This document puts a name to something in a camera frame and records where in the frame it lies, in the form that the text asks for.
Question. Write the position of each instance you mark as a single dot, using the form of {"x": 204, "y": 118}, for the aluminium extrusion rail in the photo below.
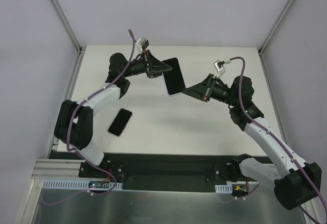
{"x": 56, "y": 168}

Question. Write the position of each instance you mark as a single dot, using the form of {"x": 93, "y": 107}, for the aluminium frame post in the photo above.
{"x": 67, "y": 27}
{"x": 282, "y": 15}

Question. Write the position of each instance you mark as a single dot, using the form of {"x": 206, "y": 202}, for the left white slotted cable duct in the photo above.
{"x": 81, "y": 185}

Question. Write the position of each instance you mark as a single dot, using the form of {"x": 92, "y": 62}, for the left aluminium frame post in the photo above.
{"x": 67, "y": 27}

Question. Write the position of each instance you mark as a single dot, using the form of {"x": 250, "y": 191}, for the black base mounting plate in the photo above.
{"x": 181, "y": 173}

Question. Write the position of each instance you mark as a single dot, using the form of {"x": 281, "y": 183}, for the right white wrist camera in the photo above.
{"x": 220, "y": 68}

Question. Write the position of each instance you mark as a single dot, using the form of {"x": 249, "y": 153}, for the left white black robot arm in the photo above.
{"x": 75, "y": 122}

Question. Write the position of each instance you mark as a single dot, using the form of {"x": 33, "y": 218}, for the phone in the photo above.
{"x": 174, "y": 80}
{"x": 120, "y": 122}

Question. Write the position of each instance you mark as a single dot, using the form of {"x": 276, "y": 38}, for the right white slotted cable duct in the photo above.
{"x": 224, "y": 189}

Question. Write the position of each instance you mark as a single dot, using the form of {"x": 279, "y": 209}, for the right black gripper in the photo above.
{"x": 207, "y": 88}

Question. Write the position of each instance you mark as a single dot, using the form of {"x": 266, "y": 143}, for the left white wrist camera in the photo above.
{"x": 142, "y": 44}

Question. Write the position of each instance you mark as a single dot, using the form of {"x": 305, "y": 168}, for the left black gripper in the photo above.
{"x": 148, "y": 64}

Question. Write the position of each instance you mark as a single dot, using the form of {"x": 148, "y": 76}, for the white slotted cable duct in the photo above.
{"x": 224, "y": 189}
{"x": 81, "y": 185}

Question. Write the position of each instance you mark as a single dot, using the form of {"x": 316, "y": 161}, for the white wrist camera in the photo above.
{"x": 220, "y": 68}
{"x": 142, "y": 44}

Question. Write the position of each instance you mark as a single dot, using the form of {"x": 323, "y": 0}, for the phone in clear purple case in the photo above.
{"x": 120, "y": 122}

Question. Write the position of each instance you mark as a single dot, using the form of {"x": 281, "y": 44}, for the right aluminium frame post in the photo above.
{"x": 282, "y": 15}

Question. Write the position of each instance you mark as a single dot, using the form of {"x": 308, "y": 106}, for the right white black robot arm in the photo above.
{"x": 293, "y": 180}

